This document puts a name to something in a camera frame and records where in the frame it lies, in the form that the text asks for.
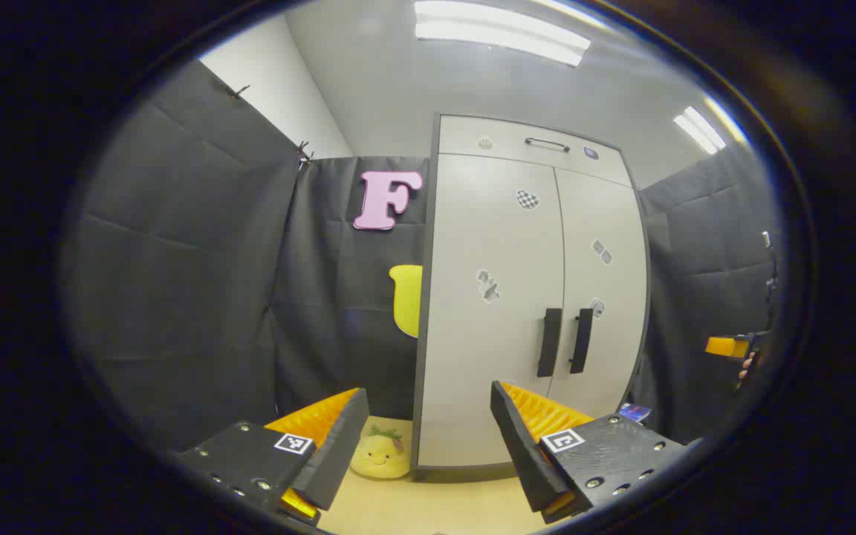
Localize white cabinet door keys sticker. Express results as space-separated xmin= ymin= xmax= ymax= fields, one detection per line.
xmin=547 ymin=167 xmax=650 ymax=424

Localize white cabinet drawer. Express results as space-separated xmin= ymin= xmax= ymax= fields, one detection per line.
xmin=437 ymin=115 xmax=633 ymax=188

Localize white cabinet door checkered sticker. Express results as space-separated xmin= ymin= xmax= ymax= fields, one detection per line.
xmin=417 ymin=152 xmax=566 ymax=469

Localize small ceiling light panel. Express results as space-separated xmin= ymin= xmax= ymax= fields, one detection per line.
xmin=673 ymin=106 xmax=730 ymax=155

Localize yellow plush toy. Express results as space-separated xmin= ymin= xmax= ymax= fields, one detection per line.
xmin=350 ymin=424 xmax=412 ymax=480

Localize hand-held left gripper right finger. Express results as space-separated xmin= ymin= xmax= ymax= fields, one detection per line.
xmin=490 ymin=380 xmax=700 ymax=525

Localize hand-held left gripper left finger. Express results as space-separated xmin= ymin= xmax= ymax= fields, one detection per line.
xmin=174 ymin=386 xmax=371 ymax=527

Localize black backdrop cloth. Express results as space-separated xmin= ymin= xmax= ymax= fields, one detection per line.
xmin=64 ymin=59 xmax=785 ymax=454

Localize large ceiling light panel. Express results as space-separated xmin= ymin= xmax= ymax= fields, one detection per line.
xmin=413 ymin=0 xmax=592 ymax=68

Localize white double-door shoe cabinet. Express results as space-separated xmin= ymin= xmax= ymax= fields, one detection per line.
xmin=409 ymin=113 xmax=652 ymax=480

